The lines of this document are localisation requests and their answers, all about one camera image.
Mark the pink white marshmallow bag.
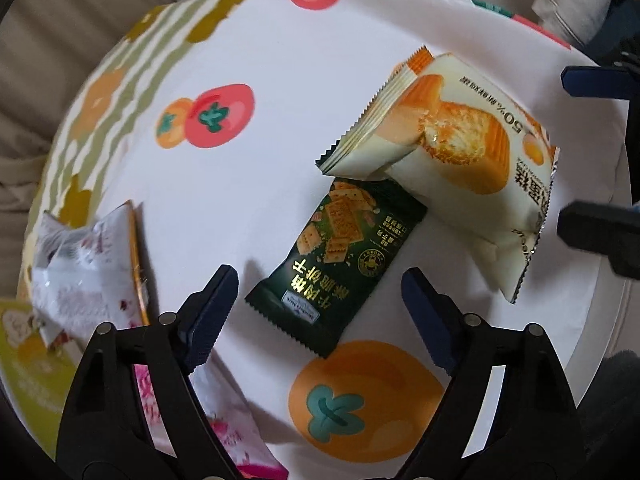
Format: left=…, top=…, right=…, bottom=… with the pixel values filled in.
left=134, top=356, right=288, bottom=480

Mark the white grey snack bag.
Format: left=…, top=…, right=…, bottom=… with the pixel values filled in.
left=32, top=202, right=149, bottom=349

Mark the cream cake snack bag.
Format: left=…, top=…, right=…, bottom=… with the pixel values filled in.
left=317, top=47, right=559, bottom=302

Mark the dark green cracker packet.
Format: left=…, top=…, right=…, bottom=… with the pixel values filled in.
left=245, top=178, right=427, bottom=358

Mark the green cardboard box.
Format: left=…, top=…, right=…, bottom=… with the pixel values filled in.
left=1, top=299, right=76, bottom=458

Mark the white fruit print tablecloth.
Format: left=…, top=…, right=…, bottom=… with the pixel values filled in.
left=29, top=0, right=629, bottom=480

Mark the floral striped blanket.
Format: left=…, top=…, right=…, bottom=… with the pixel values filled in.
left=16, top=0, right=244, bottom=300

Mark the beige curtain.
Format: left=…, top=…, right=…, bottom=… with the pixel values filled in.
left=0, top=0, right=426, bottom=302

